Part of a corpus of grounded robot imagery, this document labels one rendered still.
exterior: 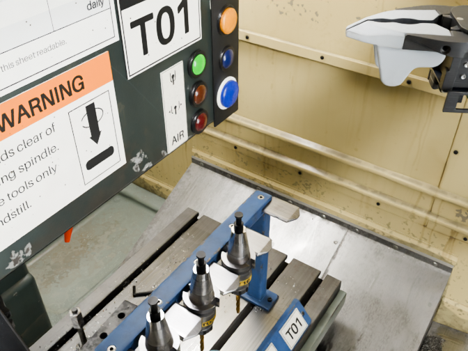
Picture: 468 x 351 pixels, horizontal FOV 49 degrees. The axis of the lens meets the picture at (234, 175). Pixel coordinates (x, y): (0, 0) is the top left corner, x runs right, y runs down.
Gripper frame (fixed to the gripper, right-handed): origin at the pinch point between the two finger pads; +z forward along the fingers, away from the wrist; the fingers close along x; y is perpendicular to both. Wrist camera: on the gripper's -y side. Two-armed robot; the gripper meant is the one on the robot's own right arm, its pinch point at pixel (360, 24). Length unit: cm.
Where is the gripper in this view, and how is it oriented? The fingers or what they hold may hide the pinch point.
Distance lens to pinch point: 52.5
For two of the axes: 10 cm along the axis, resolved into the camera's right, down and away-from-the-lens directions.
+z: -10.0, -0.5, 0.6
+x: 0.8, -6.2, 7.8
